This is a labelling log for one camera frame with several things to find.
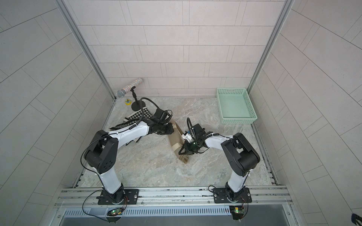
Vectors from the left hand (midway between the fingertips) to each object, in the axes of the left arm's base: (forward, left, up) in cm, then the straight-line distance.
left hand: (176, 129), depth 91 cm
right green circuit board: (-43, -32, -5) cm, 54 cm away
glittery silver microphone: (+16, +35, +17) cm, 42 cm away
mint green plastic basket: (+25, -46, -5) cm, 53 cm away
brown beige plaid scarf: (-9, -1, +1) cm, 9 cm away
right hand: (-14, -4, -4) cm, 15 cm away
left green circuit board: (-43, +26, -3) cm, 51 cm away
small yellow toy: (+28, +40, -5) cm, 49 cm away
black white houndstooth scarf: (+11, +32, -5) cm, 34 cm away
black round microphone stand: (+24, +33, -4) cm, 41 cm away
